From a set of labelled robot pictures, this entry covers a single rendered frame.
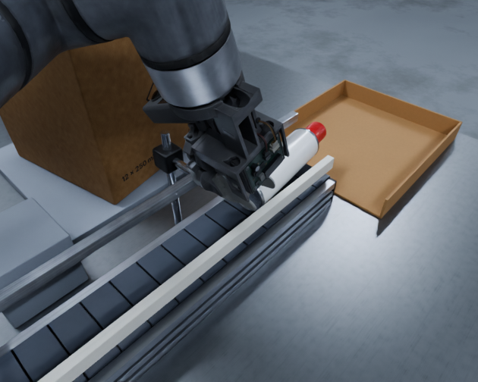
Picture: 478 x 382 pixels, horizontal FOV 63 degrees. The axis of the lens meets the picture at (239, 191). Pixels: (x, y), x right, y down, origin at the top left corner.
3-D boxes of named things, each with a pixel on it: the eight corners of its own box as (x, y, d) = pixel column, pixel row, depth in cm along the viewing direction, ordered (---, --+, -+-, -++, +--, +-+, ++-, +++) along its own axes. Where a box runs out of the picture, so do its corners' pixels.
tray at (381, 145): (381, 219, 60) (387, 200, 58) (255, 151, 73) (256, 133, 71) (454, 139, 76) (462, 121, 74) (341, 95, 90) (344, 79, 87)
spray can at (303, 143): (263, 189, 50) (334, 121, 62) (231, 174, 52) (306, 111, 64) (261, 217, 53) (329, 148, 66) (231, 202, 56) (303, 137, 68)
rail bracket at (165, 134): (196, 247, 56) (185, 155, 45) (164, 222, 60) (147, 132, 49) (212, 235, 58) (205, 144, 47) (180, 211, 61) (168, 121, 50)
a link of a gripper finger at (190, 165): (214, 205, 46) (188, 162, 39) (205, 199, 47) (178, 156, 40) (239, 178, 48) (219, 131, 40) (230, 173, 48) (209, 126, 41)
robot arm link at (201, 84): (121, 54, 31) (190, -5, 33) (146, 95, 35) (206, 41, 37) (183, 83, 27) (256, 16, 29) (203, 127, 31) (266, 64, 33)
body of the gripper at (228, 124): (247, 208, 40) (213, 131, 30) (191, 172, 44) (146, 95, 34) (292, 157, 42) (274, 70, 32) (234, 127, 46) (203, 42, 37)
